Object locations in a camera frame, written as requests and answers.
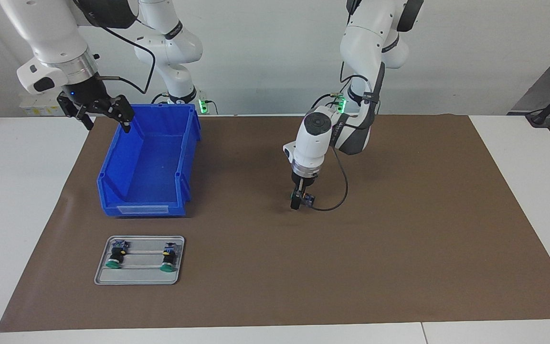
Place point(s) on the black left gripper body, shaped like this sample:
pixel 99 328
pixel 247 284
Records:
pixel 303 180

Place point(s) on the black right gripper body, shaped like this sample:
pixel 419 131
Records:
pixel 89 93

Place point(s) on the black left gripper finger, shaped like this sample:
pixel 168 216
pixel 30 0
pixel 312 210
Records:
pixel 295 200

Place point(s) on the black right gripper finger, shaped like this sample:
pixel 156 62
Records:
pixel 122 109
pixel 72 110

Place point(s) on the green push button switch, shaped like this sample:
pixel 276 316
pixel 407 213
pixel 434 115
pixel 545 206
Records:
pixel 170 255
pixel 116 253
pixel 309 199

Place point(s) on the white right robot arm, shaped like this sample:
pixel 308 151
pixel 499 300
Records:
pixel 50 33

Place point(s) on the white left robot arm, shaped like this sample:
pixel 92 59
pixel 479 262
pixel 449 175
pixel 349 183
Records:
pixel 365 38

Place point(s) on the white box with yellow labels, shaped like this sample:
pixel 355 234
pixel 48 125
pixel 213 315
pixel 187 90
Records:
pixel 41 111

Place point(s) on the blue plastic storage bin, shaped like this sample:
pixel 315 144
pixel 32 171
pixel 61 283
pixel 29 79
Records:
pixel 146 162

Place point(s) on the brown table mat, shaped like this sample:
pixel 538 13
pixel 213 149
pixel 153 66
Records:
pixel 303 263

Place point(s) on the green lit base connector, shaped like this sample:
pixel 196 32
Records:
pixel 203 106
pixel 341 104

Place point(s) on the grey metal tray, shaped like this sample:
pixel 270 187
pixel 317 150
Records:
pixel 136 279

